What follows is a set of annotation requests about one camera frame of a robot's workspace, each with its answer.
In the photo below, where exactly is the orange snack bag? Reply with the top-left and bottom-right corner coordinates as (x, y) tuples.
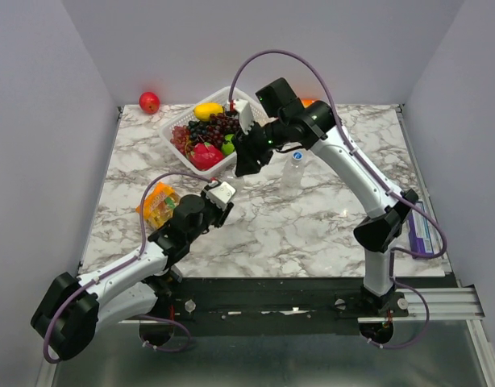
(143, 182), (181, 231)

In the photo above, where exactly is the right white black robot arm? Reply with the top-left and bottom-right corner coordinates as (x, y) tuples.
(227, 78), (418, 316)

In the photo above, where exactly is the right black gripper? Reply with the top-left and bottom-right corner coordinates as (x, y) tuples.
(229, 118), (288, 178)

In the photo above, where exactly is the white plastic basket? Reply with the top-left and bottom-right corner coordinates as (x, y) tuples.
(158, 86), (272, 178)

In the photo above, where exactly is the red apple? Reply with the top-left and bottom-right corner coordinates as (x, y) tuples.
(139, 92), (160, 114)

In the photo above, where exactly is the aluminium frame rail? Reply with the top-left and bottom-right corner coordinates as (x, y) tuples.
(358, 286), (485, 323)

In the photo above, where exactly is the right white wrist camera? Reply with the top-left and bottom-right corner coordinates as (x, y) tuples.
(230, 99), (256, 135)

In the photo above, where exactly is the dark purple grape bunch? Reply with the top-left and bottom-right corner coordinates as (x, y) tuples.
(187, 112), (240, 149)

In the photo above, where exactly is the yellow mango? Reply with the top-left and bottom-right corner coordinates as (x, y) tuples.
(193, 102), (224, 122)

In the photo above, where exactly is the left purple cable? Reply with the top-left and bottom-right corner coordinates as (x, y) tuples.
(42, 172), (216, 364)

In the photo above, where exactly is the orange razor box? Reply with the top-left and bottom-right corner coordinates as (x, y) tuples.
(302, 99), (315, 107)

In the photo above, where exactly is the black mounting rail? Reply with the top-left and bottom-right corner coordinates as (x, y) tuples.
(147, 277), (409, 337)

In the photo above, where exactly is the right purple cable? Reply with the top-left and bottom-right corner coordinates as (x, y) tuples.
(227, 49), (448, 350)

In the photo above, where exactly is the green toy fruit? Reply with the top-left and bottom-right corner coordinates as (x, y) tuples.
(221, 134), (235, 157)

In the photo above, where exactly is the clear plastic bottle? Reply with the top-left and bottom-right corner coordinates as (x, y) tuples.
(224, 174), (244, 190)
(281, 151), (305, 189)

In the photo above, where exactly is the purple box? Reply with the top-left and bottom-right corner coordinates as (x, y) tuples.
(407, 210), (435, 260)

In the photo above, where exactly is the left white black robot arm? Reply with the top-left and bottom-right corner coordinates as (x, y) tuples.
(31, 183), (235, 364)

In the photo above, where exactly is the red dragon fruit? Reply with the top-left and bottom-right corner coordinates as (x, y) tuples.
(188, 143), (224, 171)

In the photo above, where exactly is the red grape bunch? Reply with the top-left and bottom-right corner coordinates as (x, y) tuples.
(170, 126), (192, 156)

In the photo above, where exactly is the purple cable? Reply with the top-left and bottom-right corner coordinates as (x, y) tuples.
(42, 172), (216, 364)
(227, 49), (448, 350)

